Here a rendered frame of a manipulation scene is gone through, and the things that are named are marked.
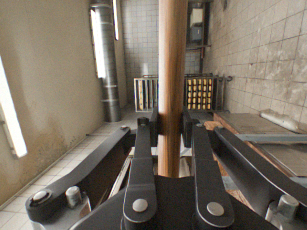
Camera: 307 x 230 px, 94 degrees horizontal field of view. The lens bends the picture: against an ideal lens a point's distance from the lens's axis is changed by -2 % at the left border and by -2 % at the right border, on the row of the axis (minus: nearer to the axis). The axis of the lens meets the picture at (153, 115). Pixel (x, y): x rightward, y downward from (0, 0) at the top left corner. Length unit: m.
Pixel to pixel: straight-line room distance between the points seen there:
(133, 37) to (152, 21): 0.76
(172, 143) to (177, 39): 0.12
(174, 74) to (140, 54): 5.10
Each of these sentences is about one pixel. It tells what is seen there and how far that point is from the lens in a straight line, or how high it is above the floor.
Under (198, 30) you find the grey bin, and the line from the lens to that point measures 4.69.
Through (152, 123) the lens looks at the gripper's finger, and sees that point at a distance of 0.15.
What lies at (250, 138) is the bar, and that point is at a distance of 1.28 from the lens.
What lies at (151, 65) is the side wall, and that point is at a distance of 5.19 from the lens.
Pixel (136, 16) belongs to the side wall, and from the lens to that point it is 5.51.
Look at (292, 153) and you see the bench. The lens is 1.30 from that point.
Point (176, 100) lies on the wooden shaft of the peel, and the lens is 0.17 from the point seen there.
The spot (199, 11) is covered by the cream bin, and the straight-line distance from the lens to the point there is 4.81.
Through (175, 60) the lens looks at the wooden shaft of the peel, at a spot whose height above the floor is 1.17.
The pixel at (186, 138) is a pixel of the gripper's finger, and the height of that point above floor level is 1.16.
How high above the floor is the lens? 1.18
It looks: 5 degrees up
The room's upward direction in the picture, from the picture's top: 90 degrees counter-clockwise
